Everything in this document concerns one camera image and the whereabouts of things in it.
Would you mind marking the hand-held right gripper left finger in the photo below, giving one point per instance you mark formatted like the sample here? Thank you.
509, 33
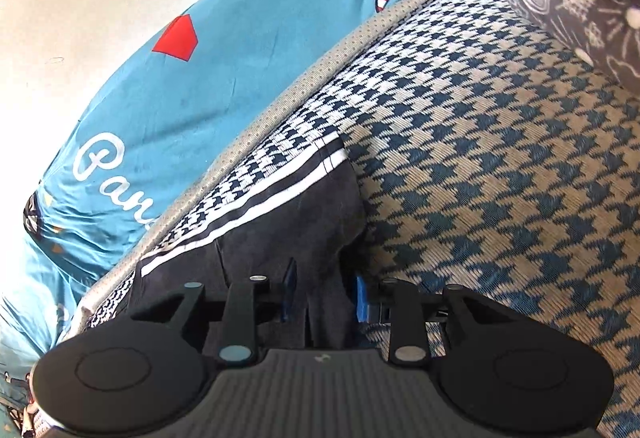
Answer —
289, 293

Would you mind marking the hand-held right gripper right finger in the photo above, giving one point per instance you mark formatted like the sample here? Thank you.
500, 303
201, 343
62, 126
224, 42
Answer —
362, 300

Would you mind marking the black t-shirt with red print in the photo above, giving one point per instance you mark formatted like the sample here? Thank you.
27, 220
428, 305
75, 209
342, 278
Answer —
280, 228

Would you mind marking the blue houndstooth bed mat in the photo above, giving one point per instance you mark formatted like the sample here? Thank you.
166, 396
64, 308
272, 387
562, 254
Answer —
500, 193

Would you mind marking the blue patterned bed sheet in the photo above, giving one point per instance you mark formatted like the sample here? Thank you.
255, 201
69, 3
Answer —
225, 67

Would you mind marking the grey patterned folded blanket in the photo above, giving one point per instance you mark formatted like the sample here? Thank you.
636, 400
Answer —
575, 17

